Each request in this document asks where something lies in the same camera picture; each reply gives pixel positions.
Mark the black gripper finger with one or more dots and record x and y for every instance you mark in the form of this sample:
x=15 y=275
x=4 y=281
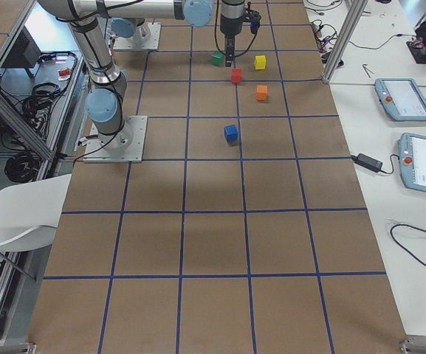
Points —
x=229 y=50

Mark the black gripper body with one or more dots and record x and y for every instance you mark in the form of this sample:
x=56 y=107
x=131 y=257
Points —
x=229 y=23

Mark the red wooden block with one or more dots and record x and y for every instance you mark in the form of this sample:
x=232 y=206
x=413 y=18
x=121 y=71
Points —
x=236 y=76

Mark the green wooden block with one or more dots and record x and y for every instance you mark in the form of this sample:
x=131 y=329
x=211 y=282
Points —
x=217 y=59

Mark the yellow wooden block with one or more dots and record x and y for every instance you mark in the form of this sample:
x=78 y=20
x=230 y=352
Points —
x=260 y=62

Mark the orange wooden block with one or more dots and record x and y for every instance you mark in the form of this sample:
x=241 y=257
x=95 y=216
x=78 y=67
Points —
x=261 y=93

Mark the blue wooden block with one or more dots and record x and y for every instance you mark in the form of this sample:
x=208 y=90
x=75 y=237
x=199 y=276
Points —
x=231 y=133

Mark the black power adapter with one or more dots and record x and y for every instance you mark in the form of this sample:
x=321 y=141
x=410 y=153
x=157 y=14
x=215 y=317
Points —
x=367 y=162

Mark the upper teach pendant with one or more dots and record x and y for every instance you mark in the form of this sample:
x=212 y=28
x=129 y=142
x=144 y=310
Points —
x=401 y=99

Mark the teach pendant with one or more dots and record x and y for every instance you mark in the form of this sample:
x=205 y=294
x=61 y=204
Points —
x=401 y=99
x=412 y=161

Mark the black control box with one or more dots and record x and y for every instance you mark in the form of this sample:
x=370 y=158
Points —
x=24 y=53

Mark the lower teach pendant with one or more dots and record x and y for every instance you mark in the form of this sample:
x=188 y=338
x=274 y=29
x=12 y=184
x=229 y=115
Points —
x=412 y=161

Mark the white chair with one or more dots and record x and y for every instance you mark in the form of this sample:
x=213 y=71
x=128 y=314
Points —
x=29 y=213

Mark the aluminium frame post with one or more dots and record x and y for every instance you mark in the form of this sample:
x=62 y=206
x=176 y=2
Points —
x=349 y=24

